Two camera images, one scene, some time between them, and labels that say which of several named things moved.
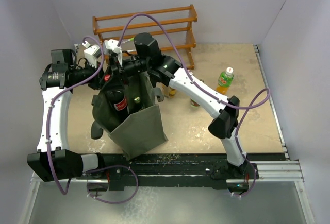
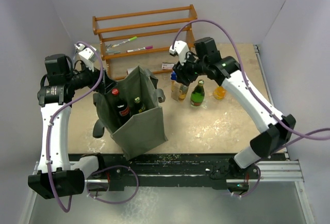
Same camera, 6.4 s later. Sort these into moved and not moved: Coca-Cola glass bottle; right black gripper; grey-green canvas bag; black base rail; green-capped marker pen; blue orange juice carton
Moved: Coca-Cola glass bottle; blue orange juice carton; right black gripper
Not moved: grey-green canvas bag; black base rail; green-capped marker pen
